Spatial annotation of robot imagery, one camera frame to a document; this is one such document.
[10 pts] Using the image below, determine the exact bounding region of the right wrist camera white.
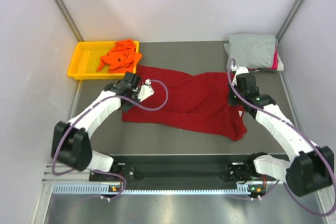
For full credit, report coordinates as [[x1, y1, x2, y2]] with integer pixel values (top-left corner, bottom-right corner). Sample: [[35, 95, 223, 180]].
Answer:
[[231, 67, 249, 77]]

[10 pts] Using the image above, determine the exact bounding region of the yellow plastic bin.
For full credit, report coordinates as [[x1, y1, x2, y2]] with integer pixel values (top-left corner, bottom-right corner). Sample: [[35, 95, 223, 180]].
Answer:
[[68, 41, 139, 80]]

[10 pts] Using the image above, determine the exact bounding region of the purple cable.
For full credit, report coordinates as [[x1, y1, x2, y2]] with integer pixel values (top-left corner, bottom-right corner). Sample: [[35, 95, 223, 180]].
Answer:
[[51, 79, 169, 201], [227, 58, 336, 217]]

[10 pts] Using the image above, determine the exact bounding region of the folded pink white t shirt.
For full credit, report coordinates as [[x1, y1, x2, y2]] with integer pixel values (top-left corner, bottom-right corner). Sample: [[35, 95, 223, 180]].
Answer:
[[249, 47, 284, 72]]

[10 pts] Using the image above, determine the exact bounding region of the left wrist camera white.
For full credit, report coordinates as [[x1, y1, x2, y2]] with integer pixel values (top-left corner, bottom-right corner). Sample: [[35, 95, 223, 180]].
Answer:
[[136, 79, 155, 102]]

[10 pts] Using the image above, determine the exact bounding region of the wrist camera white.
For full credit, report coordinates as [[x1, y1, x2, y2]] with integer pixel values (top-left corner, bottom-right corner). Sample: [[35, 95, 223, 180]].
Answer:
[[231, 67, 249, 77], [136, 79, 155, 102]]

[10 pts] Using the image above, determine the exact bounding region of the folded grey t shirt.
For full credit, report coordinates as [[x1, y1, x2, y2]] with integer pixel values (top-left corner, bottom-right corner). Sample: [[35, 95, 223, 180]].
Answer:
[[224, 34, 278, 69]]

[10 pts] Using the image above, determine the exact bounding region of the grey slotted cable duct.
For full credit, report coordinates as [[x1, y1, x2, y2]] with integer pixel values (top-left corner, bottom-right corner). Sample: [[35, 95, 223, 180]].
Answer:
[[52, 183, 253, 195]]

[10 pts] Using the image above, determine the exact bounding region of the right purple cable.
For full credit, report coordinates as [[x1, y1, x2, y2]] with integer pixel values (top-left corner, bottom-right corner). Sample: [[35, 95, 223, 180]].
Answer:
[[227, 58, 336, 217]]

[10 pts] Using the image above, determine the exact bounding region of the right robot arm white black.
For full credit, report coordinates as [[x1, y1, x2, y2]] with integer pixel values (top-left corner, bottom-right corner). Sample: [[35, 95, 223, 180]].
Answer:
[[228, 67, 334, 197]]

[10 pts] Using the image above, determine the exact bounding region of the dark red t shirt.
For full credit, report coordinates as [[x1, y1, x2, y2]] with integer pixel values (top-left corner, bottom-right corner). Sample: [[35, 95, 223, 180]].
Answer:
[[122, 66, 247, 141]]

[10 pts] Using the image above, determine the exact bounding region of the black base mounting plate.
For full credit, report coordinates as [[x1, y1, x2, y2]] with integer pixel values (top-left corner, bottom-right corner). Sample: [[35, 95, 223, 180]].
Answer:
[[88, 163, 260, 183]]

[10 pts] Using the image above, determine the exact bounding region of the orange t shirt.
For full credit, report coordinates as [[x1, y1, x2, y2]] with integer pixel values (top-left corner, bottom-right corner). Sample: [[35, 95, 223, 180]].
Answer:
[[96, 39, 142, 73]]

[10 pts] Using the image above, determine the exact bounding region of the aluminium frame rail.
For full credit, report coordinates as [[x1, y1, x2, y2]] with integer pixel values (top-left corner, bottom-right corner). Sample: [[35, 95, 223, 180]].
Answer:
[[41, 162, 329, 183]]

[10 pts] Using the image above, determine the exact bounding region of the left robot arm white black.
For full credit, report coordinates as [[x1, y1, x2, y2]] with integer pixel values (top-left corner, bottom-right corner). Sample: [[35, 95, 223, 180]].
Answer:
[[51, 72, 145, 180]]

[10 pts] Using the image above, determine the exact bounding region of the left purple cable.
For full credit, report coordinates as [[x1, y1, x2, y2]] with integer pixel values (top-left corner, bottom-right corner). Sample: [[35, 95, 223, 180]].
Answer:
[[51, 79, 169, 201]]

